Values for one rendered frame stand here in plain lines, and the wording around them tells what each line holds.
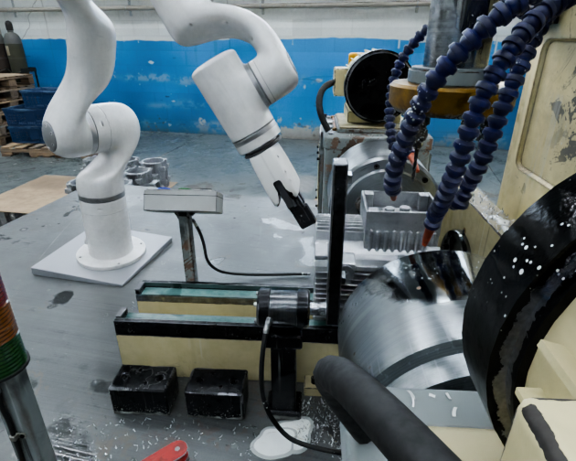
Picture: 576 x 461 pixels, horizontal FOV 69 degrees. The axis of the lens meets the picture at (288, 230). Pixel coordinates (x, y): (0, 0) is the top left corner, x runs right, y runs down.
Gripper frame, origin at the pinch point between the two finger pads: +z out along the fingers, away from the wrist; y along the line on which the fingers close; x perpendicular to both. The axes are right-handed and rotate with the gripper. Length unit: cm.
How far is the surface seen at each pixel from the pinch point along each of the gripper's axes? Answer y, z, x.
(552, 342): 61, -13, 19
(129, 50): -599, -148, -237
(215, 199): -14.6, -7.9, -19.1
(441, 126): -520, 158, 111
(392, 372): 43.9, 1.6, 9.6
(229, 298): 3.0, 7.5, -21.5
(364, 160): -16.3, 0.6, 14.1
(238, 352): 13.2, 13.4, -21.0
